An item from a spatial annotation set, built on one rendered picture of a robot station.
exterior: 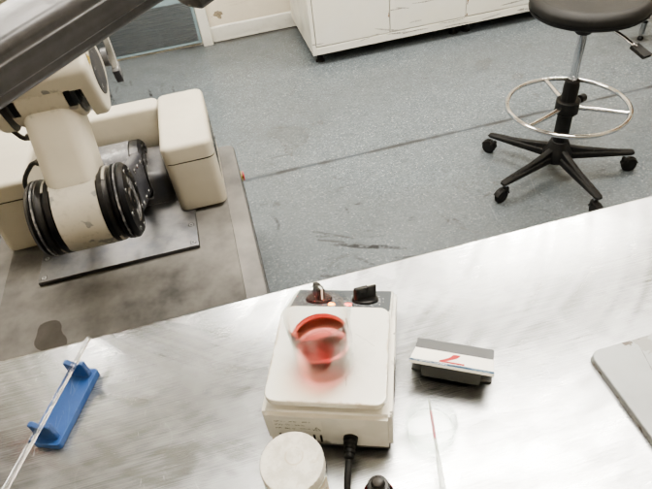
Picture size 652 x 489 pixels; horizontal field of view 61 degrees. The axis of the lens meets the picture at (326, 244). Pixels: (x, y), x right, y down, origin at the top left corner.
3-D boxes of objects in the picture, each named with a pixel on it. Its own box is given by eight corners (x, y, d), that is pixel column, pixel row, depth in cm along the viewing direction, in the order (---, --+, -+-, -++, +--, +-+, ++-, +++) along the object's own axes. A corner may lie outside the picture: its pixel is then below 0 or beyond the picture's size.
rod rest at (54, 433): (76, 371, 70) (64, 354, 67) (101, 373, 69) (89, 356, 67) (34, 446, 63) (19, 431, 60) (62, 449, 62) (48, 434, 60)
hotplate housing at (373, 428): (298, 303, 74) (289, 260, 69) (397, 305, 72) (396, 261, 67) (267, 466, 58) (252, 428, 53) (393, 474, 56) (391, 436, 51)
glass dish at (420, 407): (440, 465, 57) (441, 455, 55) (394, 436, 59) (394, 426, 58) (466, 424, 59) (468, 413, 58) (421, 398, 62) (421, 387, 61)
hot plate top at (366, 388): (283, 309, 63) (281, 305, 62) (390, 311, 61) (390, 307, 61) (263, 405, 55) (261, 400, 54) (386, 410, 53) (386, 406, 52)
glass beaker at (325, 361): (313, 330, 60) (303, 277, 54) (367, 350, 57) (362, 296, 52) (278, 381, 56) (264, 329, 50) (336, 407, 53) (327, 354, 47)
